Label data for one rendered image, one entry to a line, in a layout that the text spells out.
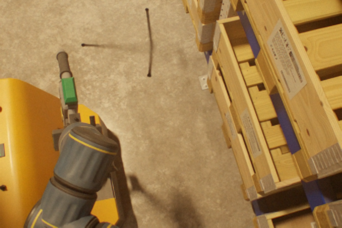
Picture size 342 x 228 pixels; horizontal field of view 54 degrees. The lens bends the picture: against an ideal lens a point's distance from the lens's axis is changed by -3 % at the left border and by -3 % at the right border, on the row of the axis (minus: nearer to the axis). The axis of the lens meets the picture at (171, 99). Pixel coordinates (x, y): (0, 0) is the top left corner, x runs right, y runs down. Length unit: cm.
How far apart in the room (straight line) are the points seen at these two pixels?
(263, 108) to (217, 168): 79
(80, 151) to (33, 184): 96
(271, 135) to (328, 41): 59
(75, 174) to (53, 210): 8
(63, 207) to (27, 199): 89
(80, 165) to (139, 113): 180
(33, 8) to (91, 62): 74
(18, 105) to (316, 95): 130
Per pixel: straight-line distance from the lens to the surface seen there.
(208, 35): 217
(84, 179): 71
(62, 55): 122
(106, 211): 204
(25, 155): 166
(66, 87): 104
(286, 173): 167
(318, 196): 128
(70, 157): 71
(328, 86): 121
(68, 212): 73
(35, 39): 295
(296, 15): 131
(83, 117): 216
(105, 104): 254
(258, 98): 174
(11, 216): 160
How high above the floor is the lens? 234
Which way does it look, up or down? 69 degrees down
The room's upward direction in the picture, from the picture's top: 3 degrees counter-clockwise
